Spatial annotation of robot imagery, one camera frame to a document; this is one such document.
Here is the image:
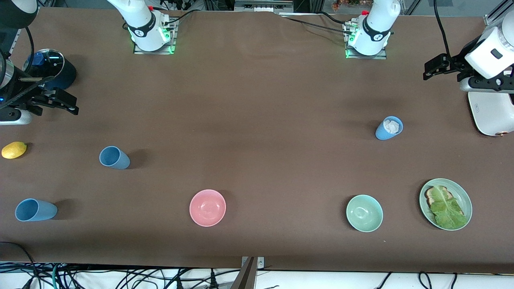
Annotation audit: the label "blue plastic cup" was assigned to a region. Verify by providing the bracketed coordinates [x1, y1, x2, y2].
[99, 146, 131, 170]
[375, 116, 404, 141]
[15, 198, 58, 222]

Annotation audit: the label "dark blue saucepan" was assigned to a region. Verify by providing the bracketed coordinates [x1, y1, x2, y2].
[23, 48, 77, 92]

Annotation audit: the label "glass lid blue knob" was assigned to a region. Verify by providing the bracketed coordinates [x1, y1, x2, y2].
[23, 48, 65, 83]

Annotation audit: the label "yellow lemon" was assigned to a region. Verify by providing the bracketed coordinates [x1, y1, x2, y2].
[1, 141, 27, 159]

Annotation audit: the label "white toaster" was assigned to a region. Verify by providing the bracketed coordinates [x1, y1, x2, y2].
[468, 92, 514, 137]

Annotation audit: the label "orange artificial flowers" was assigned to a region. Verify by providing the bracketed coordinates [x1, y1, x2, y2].
[331, 0, 375, 12]

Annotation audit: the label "pale green plate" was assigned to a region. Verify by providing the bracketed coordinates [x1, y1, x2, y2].
[419, 178, 473, 231]

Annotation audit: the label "slice of toast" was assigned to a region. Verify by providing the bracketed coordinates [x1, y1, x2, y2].
[424, 185, 466, 217]

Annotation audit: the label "green lettuce leaf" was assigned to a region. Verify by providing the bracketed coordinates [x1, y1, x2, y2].
[430, 186, 468, 230]

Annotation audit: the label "pale green bowl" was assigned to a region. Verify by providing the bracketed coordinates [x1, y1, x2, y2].
[346, 194, 384, 233]

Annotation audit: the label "silver metal box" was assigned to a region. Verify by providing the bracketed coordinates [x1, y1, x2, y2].
[234, 0, 294, 13]

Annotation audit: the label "pink bowl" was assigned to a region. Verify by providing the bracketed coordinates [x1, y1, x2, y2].
[189, 189, 226, 228]

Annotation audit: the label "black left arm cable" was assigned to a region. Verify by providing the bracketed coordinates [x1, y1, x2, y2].
[434, 0, 453, 58]

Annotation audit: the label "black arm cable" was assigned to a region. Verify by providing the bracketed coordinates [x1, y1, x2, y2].
[24, 26, 36, 61]
[434, 0, 453, 58]

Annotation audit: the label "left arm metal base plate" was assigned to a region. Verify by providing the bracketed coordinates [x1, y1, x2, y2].
[343, 22, 388, 60]

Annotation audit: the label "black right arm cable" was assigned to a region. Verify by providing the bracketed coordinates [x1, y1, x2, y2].
[24, 26, 36, 61]

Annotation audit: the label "aluminium frame profile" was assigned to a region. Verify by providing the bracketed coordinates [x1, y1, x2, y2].
[484, 0, 514, 28]

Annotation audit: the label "black cable on table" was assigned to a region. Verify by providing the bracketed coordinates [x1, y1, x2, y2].
[161, 10, 199, 25]
[280, 15, 356, 36]

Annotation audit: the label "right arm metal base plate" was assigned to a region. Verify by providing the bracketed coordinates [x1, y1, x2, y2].
[133, 18, 177, 55]

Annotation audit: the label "black looping floor cable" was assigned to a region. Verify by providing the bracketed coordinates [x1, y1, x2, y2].
[0, 241, 41, 289]

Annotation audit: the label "dark camera stand pole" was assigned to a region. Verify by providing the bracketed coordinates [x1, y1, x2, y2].
[230, 257, 258, 289]

